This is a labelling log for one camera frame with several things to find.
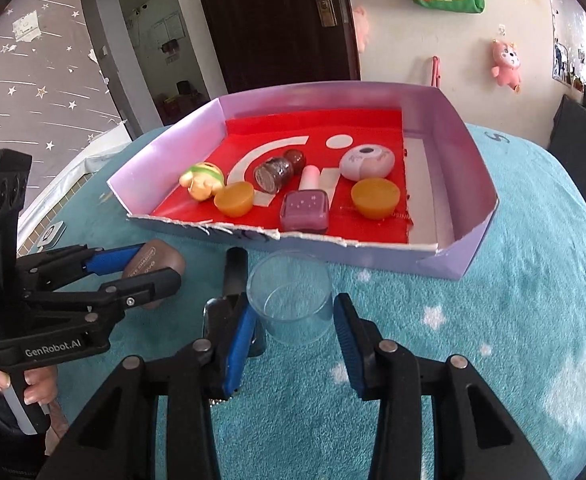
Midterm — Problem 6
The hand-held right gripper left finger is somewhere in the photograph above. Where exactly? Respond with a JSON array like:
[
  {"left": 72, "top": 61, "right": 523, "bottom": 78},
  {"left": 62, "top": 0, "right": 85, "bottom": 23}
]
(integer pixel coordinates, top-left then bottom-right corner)
[{"left": 48, "top": 292, "right": 254, "bottom": 480}]

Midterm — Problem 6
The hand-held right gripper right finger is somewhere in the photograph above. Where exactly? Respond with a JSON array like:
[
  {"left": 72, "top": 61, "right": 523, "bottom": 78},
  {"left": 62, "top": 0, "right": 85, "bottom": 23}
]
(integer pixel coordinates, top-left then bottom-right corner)
[{"left": 333, "top": 292, "right": 556, "bottom": 480}]

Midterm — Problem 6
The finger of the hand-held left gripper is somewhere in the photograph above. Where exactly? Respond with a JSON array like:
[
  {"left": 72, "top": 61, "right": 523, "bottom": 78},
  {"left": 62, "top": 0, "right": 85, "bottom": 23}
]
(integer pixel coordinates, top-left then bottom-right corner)
[
  {"left": 17, "top": 243, "right": 146, "bottom": 286},
  {"left": 23, "top": 267, "right": 181, "bottom": 326}
]

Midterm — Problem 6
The brown compact case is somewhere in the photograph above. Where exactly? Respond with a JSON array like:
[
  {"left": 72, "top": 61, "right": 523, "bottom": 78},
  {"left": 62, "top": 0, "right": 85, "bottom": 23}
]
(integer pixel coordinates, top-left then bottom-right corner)
[{"left": 123, "top": 240, "right": 186, "bottom": 309}]

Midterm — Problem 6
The clear plastic cup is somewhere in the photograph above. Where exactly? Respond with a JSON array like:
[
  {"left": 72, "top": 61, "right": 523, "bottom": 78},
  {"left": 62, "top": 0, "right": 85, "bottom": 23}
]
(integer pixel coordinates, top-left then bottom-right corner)
[{"left": 246, "top": 251, "right": 335, "bottom": 345}]

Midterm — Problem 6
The black bottle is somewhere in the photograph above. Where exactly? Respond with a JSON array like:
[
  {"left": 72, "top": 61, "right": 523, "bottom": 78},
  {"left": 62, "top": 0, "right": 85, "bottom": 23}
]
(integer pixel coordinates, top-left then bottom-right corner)
[{"left": 202, "top": 247, "right": 269, "bottom": 358}]

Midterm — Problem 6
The orange jelly cup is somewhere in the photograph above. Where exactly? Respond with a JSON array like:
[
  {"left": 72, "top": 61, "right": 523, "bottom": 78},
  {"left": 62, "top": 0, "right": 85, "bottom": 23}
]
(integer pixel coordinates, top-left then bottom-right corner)
[
  {"left": 213, "top": 181, "right": 255, "bottom": 218},
  {"left": 350, "top": 178, "right": 401, "bottom": 219}
]

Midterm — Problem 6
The purple nail polish bottle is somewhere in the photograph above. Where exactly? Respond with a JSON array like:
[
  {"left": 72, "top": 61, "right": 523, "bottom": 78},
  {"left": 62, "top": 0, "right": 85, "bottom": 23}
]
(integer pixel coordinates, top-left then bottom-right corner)
[{"left": 279, "top": 189, "right": 330, "bottom": 233}]

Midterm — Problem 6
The glitter nail polish bottle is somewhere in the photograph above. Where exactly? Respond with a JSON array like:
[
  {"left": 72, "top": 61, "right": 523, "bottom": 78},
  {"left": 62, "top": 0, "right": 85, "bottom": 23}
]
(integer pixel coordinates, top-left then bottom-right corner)
[{"left": 253, "top": 156, "right": 295, "bottom": 194}]

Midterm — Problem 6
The pink round case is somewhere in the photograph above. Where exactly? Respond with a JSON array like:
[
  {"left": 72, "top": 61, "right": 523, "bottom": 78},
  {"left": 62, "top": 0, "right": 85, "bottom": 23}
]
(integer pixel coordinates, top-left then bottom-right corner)
[{"left": 339, "top": 143, "right": 397, "bottom": 180}]

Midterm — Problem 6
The lilac cardboard box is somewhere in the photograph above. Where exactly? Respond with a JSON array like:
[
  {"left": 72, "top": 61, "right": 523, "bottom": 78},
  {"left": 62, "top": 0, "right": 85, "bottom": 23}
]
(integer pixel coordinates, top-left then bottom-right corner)
[{"left": 107, "top": 81, "right": 500, "bottom": 281}]

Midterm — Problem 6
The person's left hand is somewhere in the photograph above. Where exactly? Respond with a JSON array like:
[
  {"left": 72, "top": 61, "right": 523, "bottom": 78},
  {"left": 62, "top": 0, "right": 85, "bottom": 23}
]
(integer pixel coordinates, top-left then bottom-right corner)
[{"left": 0, "top": 355, "right": 60, "bottom": 408}]

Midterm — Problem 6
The white small device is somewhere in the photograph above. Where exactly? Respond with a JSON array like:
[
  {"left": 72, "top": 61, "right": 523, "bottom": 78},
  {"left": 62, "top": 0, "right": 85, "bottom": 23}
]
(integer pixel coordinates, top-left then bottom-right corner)
[{"left": 36, "top": 222, "right": 66, "bottom": 246}]

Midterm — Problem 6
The yellow green toy figure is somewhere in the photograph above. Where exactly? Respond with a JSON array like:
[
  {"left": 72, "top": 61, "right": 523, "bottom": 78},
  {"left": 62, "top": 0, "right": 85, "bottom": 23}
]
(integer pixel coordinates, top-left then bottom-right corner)
[{"left": 179, "top": 161, "right": 225, "bottom": 201}]

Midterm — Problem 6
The teal moon printed blanket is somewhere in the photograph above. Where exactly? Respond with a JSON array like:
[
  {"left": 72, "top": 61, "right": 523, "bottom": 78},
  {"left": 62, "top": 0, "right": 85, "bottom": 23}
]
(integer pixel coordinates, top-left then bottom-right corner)
[{"left": 16, "top": 122, "right": 586, "bottom": 480}]

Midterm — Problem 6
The red printed box liner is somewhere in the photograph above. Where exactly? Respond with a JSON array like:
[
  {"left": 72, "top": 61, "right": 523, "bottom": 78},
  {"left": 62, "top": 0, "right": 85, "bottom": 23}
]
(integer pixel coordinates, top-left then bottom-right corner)
[{"left": 150, "top": 106, "right": 414, "bottom": 246}]

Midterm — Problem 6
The dark brown door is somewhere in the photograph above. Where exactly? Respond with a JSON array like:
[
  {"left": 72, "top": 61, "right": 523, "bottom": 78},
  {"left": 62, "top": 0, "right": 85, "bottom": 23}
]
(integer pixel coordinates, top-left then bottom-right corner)
[{"left": 189, "top": 0, "right": 361, "bottom": 95}]

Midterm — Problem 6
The black chair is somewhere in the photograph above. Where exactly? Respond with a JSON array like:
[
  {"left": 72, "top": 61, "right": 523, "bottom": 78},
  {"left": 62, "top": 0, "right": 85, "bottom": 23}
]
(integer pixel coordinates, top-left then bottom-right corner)
[{"left": 547, "top": 94, "right": 586, "bottom": 246}]

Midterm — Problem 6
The pale pink plush toy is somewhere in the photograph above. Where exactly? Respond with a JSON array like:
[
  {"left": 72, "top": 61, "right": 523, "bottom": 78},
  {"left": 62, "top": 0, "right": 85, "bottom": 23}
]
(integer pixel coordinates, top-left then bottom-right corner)
[{"left": 351, "top": 6, "right": 369, "bottom": 53}]

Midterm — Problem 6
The paper wall notice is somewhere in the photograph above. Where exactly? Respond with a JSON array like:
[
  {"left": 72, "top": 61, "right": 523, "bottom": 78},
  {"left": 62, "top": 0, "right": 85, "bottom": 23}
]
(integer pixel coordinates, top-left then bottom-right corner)
[{"left": 154, "top": 10, "right": 183, "bottom": 43}]

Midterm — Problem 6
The wall mirror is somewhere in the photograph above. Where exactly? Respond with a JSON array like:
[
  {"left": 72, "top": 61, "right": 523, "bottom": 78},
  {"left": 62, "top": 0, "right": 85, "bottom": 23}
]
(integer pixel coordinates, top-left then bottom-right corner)
[{"left": 543, "top": 0, "right": 586, "bottom": 83}]

